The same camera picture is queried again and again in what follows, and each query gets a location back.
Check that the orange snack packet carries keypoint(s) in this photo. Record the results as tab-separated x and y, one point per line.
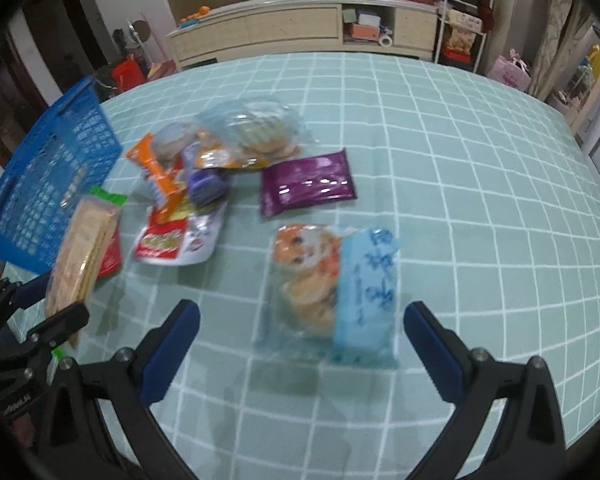
155	170

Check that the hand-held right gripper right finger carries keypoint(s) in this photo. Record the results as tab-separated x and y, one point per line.
435	355

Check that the patterned curtain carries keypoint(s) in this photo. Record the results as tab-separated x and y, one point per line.
555	35

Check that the blue flat box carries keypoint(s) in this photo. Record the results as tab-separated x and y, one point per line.
189	22

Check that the white tape roll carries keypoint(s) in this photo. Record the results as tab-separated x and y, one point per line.
386	40

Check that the dark wooden door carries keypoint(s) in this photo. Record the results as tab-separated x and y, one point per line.
55	25

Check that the blue plastic basket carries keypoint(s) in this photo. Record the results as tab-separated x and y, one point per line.
45	185

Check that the clear packet with blue label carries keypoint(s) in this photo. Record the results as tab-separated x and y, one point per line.
365	290

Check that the pale blue snack packet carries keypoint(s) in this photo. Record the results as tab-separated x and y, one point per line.
172	140

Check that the red bag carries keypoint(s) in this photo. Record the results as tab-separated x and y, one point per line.
127	74

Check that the orange box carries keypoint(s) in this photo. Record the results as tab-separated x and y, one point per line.
364	33

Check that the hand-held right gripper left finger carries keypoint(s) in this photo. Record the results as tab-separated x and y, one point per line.
172	350

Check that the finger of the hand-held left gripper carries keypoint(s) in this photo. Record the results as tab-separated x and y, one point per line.
65	322
30	292

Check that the pink bag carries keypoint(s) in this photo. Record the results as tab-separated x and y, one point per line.
510	75

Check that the cream low sideboard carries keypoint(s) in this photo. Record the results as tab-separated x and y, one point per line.
280	30

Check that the small purple snack packet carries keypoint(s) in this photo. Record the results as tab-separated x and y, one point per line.
205	182

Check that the red printed box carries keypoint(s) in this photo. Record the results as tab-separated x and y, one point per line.
460	45

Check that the silver and red snack packet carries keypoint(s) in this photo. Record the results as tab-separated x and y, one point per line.
190	240

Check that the clear cookie packet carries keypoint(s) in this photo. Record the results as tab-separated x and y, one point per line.
260	132

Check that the cracker packet with green ends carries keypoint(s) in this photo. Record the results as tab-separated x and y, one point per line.
82	245

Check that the black bag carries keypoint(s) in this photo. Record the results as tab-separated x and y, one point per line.
105	85

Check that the green checked blanket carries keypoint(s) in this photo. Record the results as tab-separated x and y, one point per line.
480	210

